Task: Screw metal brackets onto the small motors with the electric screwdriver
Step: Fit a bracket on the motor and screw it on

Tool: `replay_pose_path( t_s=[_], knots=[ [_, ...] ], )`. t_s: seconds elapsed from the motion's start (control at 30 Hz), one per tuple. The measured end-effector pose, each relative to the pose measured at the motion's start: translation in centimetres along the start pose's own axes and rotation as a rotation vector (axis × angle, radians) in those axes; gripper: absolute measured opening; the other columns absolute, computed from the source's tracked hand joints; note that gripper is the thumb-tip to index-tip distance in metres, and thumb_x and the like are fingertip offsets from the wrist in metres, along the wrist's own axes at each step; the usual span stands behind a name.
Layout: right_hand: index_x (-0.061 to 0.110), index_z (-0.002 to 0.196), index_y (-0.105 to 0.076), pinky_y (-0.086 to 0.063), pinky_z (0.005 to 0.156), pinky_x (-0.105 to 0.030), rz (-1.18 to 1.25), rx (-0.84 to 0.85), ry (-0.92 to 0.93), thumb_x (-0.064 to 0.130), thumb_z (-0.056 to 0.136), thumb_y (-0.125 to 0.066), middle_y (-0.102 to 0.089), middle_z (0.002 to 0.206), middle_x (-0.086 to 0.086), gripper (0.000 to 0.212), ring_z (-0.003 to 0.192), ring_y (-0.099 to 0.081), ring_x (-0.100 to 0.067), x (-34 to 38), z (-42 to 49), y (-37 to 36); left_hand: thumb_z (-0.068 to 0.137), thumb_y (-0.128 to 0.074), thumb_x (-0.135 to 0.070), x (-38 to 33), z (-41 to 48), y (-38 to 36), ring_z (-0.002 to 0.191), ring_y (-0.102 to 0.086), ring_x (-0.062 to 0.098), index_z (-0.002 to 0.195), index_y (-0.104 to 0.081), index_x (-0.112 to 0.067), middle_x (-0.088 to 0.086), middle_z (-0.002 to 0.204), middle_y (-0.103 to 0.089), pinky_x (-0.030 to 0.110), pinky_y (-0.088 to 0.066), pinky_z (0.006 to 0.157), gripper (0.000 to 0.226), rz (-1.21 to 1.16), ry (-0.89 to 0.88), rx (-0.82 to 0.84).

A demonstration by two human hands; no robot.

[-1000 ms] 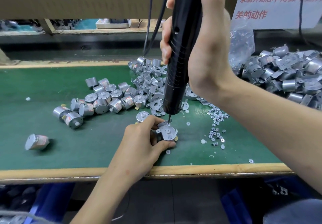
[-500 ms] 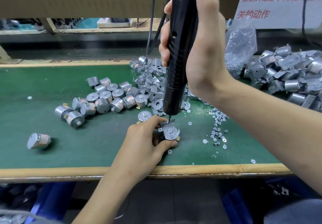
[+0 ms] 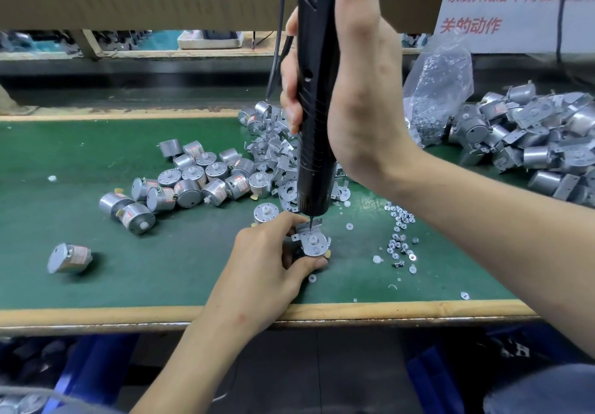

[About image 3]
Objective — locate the person's right hand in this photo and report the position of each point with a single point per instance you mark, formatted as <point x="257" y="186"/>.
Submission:
<point x="372" y="93"/>

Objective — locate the silver metal bracket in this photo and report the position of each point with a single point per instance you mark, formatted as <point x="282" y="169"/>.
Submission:
<point x="302" y="234"/>

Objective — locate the person's right forearm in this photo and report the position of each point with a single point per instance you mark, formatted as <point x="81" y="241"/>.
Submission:
<point x="502" y="242"/>

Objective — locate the green bench mat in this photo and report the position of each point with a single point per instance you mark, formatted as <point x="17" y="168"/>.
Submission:
<point x="37" y="149"/>

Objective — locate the person's left forearm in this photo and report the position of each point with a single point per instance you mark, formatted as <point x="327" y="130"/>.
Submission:
<point x="191" y="372"/>

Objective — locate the heap of grey binned motors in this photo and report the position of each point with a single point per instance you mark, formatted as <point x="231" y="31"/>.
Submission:
<point x="23" y="400"/>

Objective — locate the black electric screwdriver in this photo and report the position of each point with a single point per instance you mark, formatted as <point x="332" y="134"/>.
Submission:
<point x="318" y="75"/>

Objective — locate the silver round motor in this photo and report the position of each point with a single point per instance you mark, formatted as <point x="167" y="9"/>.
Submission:
<point x="316" y="245"/>

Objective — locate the blue plastic bin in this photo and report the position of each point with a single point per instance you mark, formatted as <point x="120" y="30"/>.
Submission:
<point x="93" y="372"/>

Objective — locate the small clear plastic bag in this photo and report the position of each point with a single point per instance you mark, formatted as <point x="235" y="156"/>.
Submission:
<point x="437" y="84"/>

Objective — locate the person's left hand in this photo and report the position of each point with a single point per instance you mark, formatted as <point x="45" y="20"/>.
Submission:
<point x="256" y="279"/>

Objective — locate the dark blue crate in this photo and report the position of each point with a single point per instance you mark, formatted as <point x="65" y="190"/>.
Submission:
<point x="455" y="372"/>

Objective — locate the white paper sign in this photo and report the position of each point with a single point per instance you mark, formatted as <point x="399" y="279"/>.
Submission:
<point x="521" y="5"/>

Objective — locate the scatter of small silver screws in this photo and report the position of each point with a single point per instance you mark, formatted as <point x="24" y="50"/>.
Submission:
<point x="400" y="242"/>

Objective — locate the grey blue trousers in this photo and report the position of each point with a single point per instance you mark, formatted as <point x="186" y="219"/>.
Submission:
<point x="544" y="392"/>

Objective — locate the pile of assembled motors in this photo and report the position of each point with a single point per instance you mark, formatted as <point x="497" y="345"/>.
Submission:
<point x="535" y="135"/>

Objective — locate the pile of silver motors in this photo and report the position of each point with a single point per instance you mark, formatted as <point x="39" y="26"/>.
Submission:
<point x="177" y="186"/>

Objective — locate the pile of metal brackets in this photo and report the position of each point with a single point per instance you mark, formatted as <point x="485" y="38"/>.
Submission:
<point x="270" y="135"/>

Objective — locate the slanted wooden post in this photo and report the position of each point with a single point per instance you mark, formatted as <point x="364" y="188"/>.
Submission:
<point x="9" y="102"/>

